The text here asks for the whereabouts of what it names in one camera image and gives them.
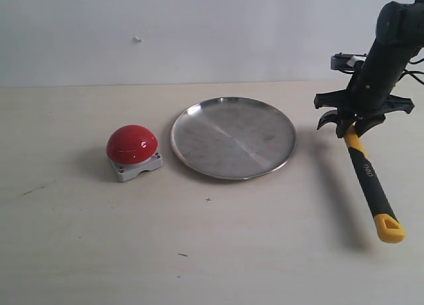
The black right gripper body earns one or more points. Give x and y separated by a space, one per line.
369 88

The round stainless steel plate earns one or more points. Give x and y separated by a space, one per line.
233 138

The small white wall peg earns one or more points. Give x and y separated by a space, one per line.
137 39

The yellow black claw hammer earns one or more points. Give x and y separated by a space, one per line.
388 228

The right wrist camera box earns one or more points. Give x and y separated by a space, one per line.
345 63

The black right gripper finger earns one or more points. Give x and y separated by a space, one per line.
341 114
369 119

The red dome push button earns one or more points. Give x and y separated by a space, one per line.
132 150

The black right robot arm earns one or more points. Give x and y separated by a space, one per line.
399 23

